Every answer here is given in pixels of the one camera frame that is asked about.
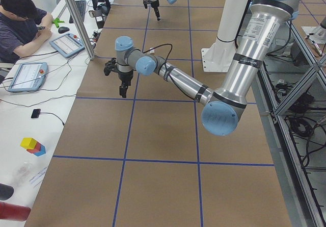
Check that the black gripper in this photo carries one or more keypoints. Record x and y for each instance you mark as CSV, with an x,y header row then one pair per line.
x,y
155,7
125,77

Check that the far teach pendant tablet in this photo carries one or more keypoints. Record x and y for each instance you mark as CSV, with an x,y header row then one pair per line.
x,y
67,45

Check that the teach pendant tablet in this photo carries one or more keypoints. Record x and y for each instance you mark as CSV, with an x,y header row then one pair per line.
x,y
29,77
67,45

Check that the brown paper table mat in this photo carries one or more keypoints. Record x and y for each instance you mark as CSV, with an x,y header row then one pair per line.
x,y
146,160

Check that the black keyboard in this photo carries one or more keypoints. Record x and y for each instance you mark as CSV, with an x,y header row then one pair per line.
x,y
81,8

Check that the black computer mouse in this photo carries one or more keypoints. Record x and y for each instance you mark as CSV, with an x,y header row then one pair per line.
x,y
62,30

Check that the small black box device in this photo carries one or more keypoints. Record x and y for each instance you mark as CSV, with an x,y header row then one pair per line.
x,y
35,113

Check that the near teach pendant tablet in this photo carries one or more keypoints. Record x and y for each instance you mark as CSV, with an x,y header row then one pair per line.
x,y
29,77

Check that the green plastic part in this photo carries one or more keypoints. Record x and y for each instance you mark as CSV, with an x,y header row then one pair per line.
x,y
57,22

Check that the blue block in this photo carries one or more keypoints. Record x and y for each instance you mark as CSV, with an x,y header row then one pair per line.
x,y
41,152

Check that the red block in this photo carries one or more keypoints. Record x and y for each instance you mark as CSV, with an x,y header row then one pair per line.
x,y
36,149

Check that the yellow block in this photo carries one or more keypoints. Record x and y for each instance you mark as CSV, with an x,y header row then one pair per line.
x,y
28,143

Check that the seated person dark shirt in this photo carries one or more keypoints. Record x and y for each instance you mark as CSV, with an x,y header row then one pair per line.
x,y
24,29

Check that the clear plastic bag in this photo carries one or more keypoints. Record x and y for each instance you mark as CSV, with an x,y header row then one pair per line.
x,y
21,173

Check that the red cylinder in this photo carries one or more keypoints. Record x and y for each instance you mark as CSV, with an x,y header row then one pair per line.
x,y
14,212

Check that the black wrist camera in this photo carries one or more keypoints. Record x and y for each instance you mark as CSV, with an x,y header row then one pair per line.
x,y
146,3
110,66

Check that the aluminium frame post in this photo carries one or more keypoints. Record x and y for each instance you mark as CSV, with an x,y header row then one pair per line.
x,y
71,5

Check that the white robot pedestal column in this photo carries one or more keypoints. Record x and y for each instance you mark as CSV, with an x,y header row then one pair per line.
x,y
219,56

